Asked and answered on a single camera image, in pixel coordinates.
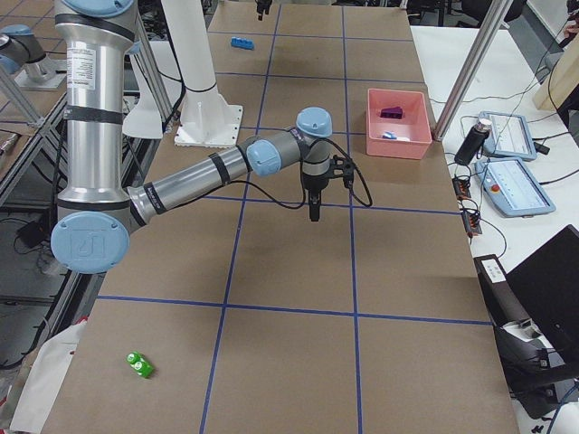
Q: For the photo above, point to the black laptop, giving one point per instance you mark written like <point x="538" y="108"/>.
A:
<point x="534" y="311"/>

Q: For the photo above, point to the teach pendant tablet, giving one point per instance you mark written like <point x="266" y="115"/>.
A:
<point x="512" y="188"/>
<point x="509" y="136"/>

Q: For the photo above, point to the aluminium frame post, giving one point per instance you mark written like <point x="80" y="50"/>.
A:
<point x="494" y="18"/>

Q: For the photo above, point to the aluminium frame rack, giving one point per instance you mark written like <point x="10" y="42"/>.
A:
<point x="39" y="297"/>

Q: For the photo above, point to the black water bottle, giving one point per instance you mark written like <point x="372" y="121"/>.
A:
<point x="474" y="140"/>

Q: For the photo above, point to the orange usb hub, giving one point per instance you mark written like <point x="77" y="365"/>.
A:
<point x="471" y="222"/>
<point x="461" y="187"/>

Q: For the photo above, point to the near orange usb hub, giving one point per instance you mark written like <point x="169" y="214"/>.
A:
<point x="471" y="222"/>

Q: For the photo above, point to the brown paper table mat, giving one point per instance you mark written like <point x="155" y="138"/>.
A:
<point x="258" y="320"/>

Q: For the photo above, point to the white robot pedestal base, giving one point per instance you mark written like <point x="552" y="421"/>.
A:
<point x="177" y="84"/>

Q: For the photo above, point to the pink plastic box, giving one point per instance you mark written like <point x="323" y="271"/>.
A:
<point x="412" y="130"/>

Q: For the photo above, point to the white plastic bag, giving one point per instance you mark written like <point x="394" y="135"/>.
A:
<point x="45" y="379"/>

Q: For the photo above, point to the far teach pendant tablet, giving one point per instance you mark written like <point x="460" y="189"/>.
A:
<point x="509" y="136"/>

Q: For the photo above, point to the green toy block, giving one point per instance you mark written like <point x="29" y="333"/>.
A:
<point x="140" y="364"/>

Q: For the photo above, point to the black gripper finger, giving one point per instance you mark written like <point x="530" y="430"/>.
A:
<point x="314" y="205"/>

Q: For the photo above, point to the long blue toy block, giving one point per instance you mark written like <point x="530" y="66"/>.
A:
<point x="242" y="43"/>

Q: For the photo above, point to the far orange usb hub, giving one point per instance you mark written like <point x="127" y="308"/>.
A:
<point x="461" y="187"/>

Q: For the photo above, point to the near teach pendant tablet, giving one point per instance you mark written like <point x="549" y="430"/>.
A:
<point x="512" y="188"/>

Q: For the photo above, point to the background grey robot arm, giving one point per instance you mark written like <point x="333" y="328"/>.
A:
<point x="23" y="57"/>

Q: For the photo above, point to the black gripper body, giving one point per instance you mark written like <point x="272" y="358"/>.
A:
<point x="314" y="184"/>
<point x="261" y="5"/>

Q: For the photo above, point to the purple toy block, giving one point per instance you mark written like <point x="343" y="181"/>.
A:
<point x="391" y="113"/>

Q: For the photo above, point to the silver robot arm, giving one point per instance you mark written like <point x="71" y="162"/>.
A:
<point x="96" y="213"/>

